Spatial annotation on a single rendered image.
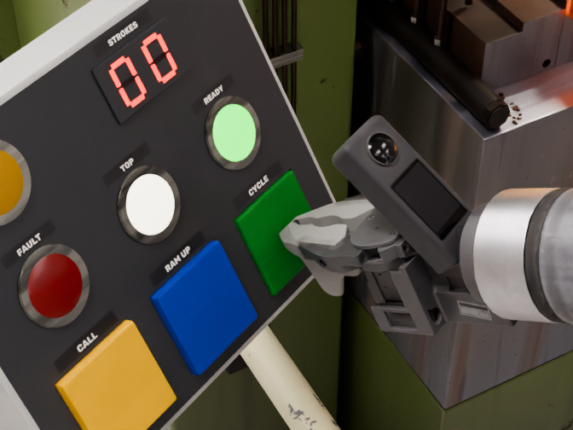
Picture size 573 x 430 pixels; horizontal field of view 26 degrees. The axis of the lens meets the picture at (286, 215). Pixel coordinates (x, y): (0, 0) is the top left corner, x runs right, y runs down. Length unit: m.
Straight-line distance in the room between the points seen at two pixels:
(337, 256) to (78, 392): 0.21
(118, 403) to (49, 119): 0.21
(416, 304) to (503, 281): 0.10
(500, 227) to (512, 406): 0.86
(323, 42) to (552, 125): 0.26
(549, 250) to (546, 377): 0.88
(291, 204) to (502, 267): 0.25
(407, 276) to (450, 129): 0.43
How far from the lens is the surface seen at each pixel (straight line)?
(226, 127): 0.97
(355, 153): 0.85
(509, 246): 0.82
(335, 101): 1.40
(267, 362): 1.39
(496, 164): 1.29
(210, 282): 0.95
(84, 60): 0.89
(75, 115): 0.88
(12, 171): 0.85
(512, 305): 0.83
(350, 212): 0.96
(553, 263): 0.80
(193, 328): 0.94
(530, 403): 1.70
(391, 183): 0.86
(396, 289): 0.92
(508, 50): 1.29
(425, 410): 1.63
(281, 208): 1.00
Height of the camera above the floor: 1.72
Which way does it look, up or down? 44 degrees down
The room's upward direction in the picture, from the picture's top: straight up
